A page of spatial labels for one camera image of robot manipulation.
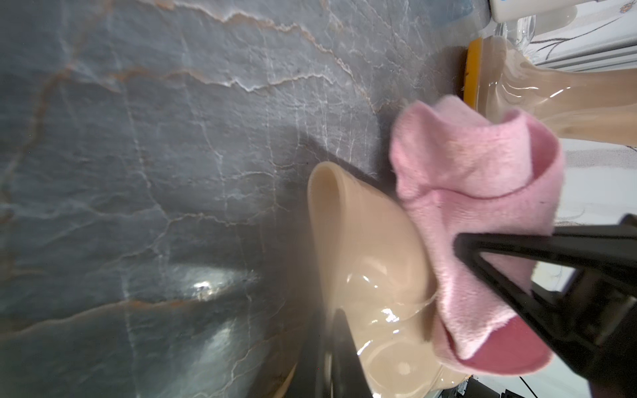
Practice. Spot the pink cleaning cloth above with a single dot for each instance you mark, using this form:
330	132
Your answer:
457	172

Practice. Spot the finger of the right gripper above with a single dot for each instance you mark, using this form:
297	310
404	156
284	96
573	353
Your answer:
592	324

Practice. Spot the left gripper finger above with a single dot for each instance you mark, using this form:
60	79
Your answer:
328	365

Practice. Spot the blue lid storage box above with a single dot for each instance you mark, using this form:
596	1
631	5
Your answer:
504	11

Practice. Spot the tan rubber boot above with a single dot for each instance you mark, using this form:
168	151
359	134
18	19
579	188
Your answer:
593	106
373	266

